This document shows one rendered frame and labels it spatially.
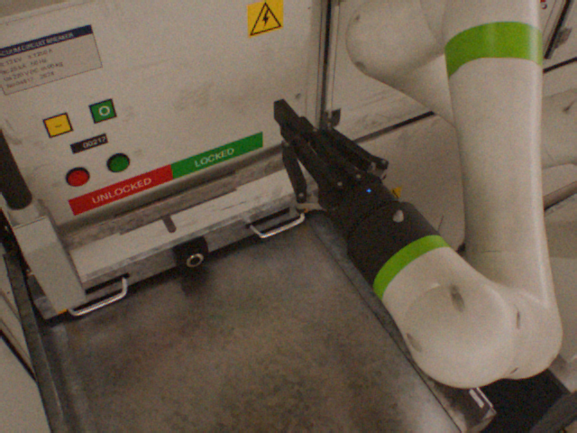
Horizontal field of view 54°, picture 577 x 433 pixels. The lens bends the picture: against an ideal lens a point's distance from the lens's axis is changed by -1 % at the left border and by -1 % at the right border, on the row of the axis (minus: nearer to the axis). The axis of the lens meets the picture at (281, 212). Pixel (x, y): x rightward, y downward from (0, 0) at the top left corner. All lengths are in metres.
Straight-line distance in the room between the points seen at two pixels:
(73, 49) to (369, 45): 0.40
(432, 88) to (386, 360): 0.45
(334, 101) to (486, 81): 0.57
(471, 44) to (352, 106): 0.58
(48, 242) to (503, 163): 0.56
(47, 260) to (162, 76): 0.29
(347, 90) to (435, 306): 0.77
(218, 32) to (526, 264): 0.48
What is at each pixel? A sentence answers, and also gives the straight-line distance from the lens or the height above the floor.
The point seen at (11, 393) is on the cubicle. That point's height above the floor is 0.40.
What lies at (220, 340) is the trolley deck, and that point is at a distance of 1.00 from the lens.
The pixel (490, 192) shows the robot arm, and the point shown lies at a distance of 0.69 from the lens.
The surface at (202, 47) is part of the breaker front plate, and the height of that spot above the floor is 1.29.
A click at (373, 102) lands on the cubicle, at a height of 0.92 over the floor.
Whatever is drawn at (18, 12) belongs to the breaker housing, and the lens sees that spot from 0.73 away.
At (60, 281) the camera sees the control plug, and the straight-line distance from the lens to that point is 0.85.
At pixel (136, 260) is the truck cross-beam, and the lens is 1.02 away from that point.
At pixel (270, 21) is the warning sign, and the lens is 0.84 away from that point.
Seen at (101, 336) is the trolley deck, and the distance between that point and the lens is 1.05.
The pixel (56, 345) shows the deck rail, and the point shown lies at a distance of 1.06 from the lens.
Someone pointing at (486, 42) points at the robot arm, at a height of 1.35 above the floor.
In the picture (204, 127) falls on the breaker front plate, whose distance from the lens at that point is 0.89.
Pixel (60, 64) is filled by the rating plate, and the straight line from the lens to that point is 0.76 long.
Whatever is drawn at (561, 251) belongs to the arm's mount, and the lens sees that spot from 1.10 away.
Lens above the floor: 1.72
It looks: 49 degrees down
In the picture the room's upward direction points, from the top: straight up
